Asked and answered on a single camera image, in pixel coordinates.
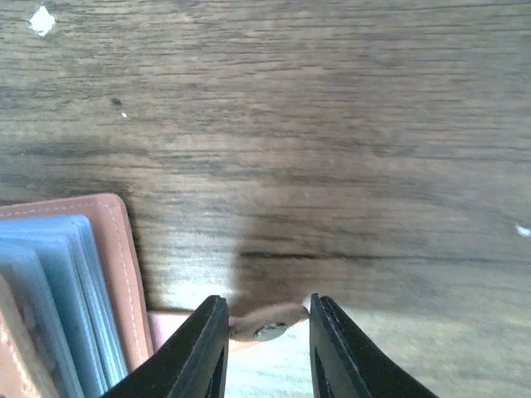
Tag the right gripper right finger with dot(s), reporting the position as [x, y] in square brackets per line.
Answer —
[345, 362]

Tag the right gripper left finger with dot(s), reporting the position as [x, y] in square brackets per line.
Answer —
[191, 363]

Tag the pink leather card holder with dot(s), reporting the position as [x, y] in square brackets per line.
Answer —
[74, 322]

